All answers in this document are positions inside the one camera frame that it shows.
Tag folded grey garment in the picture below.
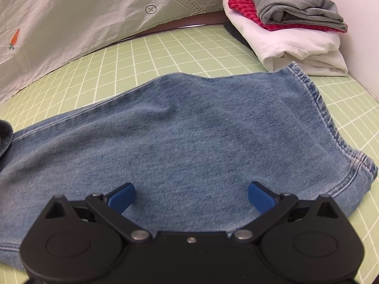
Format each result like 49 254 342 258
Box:
253 0 347 32

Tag dark folded garment under pile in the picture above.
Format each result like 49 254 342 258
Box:
223 21 252 50

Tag blue denim jeans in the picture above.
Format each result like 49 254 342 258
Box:
1 63 378 268

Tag folded white garment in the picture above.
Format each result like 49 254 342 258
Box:
222 0 347 76

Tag brown wooden table edge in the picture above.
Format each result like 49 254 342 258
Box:
104 11 227 48

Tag grey carrot print sheet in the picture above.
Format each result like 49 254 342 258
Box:
1 0 222 101

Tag folded red striped garment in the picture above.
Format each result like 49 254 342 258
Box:
228 0 346 33

